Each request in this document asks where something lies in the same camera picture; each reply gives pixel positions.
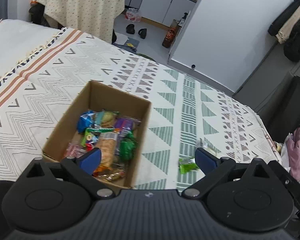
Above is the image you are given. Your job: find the orange cracker packet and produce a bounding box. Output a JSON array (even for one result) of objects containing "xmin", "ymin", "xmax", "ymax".
[{"xmin": 93, "ymin": 129, "xmax": 126, "ymax": 182}]

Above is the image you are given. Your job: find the blue candy wrapper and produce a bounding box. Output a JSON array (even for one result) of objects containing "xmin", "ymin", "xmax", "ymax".
[{"xmin": 77, "ymin": 110, "xmax": 95, "ymax": 133}]

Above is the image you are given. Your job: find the biscuit packet blue label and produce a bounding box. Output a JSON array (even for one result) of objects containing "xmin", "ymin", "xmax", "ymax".
[{"xmin": 94, "ymin": 111, "xmax": 119, "ymax": 128}]

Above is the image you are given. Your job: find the purple snack packet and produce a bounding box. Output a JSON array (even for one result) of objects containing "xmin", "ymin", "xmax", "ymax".
[{"xmin": 114, "ymin": 117, "xmax": 141, "ymax": 136}]

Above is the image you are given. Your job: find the red white snack bar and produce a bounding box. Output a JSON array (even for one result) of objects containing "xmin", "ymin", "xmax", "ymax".
[{"xmin": 85, "ymin": 143, "xmax": 94, "ymax": 152}]

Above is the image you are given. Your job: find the clear white cake packet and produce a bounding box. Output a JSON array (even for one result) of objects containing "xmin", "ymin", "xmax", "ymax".
[{"xmin": 197, "ymin": 138, "xmax": 221, "ymax": 156}]

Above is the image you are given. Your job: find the dark green snack packet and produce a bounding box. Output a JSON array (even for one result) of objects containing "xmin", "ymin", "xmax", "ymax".
[{"xmin": 119, "ymin": 131, "xmax": 138, "ymax": 163}]

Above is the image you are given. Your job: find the pink snack packet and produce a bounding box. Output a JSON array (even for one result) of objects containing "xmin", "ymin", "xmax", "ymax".
[{"xmin": 63, "ymin": 142, "xmax": 86, "ymax": 158}]

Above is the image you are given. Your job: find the blue green candy packet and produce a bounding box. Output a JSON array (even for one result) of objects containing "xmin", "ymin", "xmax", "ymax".
[{"xmin": 81, "ymin": 128, "xmax": 115, "ymax": 147}]

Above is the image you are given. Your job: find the brown cardboard box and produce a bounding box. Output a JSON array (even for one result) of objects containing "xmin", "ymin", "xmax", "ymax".
[{"xmin": 42, "ymin": 80, "xmax": 152, "ymax": 193}]

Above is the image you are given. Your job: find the pink garment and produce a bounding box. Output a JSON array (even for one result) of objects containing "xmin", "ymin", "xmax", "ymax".
[{"xmin": 286, "ymin": 127, "xmax": 300, "ymax": 181}]

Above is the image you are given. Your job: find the black suitcase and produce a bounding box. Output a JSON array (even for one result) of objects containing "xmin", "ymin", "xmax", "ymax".
[{"xmin": 257, "ymin": 75, "xmax": 300, "ymax": 142}]

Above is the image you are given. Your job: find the patterned bed blanket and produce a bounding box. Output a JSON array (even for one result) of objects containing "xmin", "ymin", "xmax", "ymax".
[{"xmin": 0, "ymin": 25, "xmax": 281, "ymax": 190}]

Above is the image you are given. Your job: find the blue floor mat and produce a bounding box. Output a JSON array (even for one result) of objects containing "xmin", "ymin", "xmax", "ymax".
[{"xmin": 113, "ymin": 33, "xmax": 140, "ymax": 54}]

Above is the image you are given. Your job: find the dark soy sauce bottle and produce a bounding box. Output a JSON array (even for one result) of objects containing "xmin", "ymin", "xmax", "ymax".
[{"xmin": 162, "ymin": 19, "xmax": 179, "ymax": 48}]

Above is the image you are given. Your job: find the left black slipper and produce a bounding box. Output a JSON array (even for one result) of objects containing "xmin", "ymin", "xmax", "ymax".
[{"xmin": 126, "ymin": 24, "xmax": 135, "ymax": 35}]

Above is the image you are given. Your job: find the black slipper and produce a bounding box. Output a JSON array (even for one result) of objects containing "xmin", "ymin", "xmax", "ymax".
[
  {"xmin": 138, "ymin": 28, "xmax": 147, "ymax": 40},
  {"xmin": 126, "ymin": 24, "xmax": 135, "ymax": 35}
]

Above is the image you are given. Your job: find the right black slipper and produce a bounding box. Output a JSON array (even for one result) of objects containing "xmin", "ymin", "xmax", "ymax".
[{"xmin": 138, "ymin": 28, "xmax": 147, "ymax": 40}]

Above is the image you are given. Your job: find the round table dotted tablecloth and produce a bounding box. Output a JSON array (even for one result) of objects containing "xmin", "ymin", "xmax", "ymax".
[{"xmin": 34, "ymin": 0, "xmax": 125, "ymax": 43}]

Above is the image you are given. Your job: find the pack of water bottles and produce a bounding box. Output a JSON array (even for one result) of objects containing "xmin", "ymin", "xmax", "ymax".
[{"xmin": 125, "ymin": 8, "xmax": 142, "ymax": 23}]

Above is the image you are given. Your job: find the white kitchen cabinet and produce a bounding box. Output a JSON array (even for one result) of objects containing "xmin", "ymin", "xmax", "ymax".
[{"xmin": 140, "ymin": 0, "xmax": 196, "ymax": 27}]

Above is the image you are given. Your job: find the hanging beige garment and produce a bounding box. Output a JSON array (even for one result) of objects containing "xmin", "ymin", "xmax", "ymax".
[{"xmin": 275, "ymin": 5, "xmax": 300, "ymax": 44}]

